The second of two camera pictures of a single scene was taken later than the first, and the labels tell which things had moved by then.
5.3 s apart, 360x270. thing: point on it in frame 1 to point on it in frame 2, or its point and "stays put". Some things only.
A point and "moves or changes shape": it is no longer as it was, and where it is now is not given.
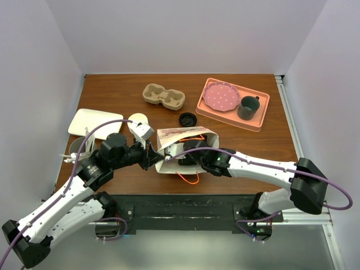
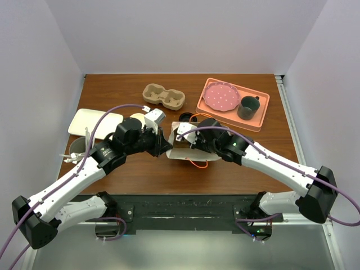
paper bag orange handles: x=184 y=149 moves or changes shape
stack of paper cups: x=136 y=118 stays put
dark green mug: x=248 y=107 stays put
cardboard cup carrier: x=171 y=99 stays put
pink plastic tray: x=232 y=117 stays put
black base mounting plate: x=189 y=212 stays put
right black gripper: x=188 y=160 to x=197 y=145
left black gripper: x=149 y=156 to x=160 y=143
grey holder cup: x=75 y=145 stays put
